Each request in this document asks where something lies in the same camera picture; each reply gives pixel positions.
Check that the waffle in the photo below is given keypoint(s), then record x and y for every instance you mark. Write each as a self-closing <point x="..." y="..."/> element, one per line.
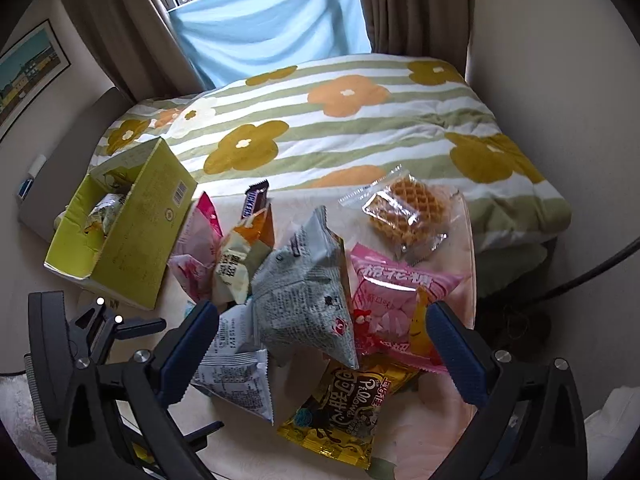
<point x="407" y="210"/>

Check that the orange cream snack packet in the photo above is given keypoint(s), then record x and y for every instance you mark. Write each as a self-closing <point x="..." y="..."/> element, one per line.
<point x="240" y="260"/>

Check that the white printed snack packet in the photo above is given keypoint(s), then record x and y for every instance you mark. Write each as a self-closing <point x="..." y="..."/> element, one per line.
<point x="240" y="370"/>

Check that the pink white snack packet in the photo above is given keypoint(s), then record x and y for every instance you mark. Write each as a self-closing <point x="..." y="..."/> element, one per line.
<point x="195" y="245"/>

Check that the green cardboard box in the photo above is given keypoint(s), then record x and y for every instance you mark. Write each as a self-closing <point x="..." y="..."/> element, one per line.
<point x="142" y="230"/>

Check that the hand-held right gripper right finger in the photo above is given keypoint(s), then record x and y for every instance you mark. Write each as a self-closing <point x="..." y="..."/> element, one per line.
<point x="457" y="355"/>

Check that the grey printed triangular packet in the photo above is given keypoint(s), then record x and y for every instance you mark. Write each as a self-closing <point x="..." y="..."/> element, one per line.
<point x="305" y="290"/>

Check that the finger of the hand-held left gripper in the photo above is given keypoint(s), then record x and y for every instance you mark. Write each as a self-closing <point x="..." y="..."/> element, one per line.
<point x="145" y="327"/>
<point x="207" y="432"/>

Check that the beige curtain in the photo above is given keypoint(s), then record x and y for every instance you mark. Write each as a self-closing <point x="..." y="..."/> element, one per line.
<point x="415" y="5"/>
<point x="125" y="25"/>

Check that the green white snack packet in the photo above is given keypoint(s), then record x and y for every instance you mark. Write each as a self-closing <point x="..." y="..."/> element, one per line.
<point x="107" y="212"/>

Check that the light blue curtain cloth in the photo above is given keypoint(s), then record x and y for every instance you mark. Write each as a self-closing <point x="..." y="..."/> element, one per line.
<point x="270" y="25"/>

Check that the brown chocolate bar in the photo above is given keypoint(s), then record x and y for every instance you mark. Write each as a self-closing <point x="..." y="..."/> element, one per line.
<point x="255" y="197"/>

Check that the framed wall picture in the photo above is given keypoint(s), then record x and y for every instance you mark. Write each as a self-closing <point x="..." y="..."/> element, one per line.
<point x="27" y="72"/>

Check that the pink marshmallow packet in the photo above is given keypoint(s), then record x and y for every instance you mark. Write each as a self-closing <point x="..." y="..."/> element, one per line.
<point x="390" y="295"/>

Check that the yellow black snack packet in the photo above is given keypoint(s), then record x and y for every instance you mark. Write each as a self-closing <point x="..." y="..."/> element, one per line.
<point x="340" y="410"/>

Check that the striped floral blanket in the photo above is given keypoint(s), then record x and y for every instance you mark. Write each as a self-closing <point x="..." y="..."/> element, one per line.
<point x="350" y="125"/>

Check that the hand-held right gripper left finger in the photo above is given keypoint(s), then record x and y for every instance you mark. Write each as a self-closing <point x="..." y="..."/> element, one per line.
<point x="192" y="345"/>

